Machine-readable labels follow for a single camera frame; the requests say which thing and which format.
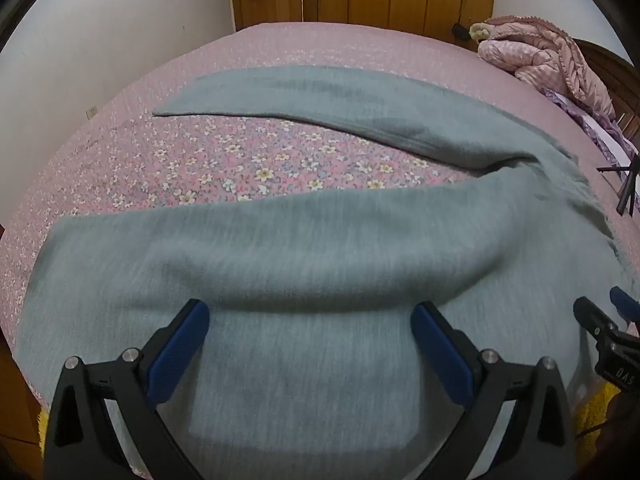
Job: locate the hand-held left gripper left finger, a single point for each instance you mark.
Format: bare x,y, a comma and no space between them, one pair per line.
180,350

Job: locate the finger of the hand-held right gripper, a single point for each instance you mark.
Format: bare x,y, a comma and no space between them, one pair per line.
627,304
597,320

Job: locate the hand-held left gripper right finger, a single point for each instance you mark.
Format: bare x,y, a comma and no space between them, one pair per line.
442,355

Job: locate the grey pants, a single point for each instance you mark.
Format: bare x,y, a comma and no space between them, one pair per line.
300,270

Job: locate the black tripod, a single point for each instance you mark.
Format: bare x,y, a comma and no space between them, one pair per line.
627,190

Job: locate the purple patterned pillow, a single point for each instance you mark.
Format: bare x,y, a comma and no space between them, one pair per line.
595,125

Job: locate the bed with pink floral sheet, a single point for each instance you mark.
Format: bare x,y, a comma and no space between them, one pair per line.
225,160

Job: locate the wooden headboard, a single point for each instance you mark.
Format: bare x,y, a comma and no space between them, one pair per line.
615,85

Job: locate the pink quilted blanket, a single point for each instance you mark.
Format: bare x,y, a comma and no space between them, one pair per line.
540,55

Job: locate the beige plush toy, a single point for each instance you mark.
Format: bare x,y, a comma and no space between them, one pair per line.
479,31

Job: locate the small black object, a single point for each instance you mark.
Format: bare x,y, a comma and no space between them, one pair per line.
460,30

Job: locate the wall socket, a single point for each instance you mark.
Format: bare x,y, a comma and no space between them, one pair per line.
91,112

